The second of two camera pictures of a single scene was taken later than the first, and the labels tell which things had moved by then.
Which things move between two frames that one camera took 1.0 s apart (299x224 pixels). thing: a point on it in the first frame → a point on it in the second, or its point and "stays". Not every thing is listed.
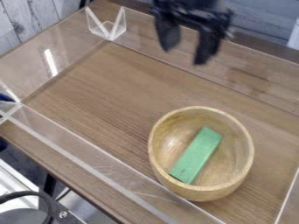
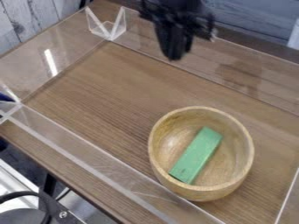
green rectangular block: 195,155 stays
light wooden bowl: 200,152 stays
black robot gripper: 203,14 → 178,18
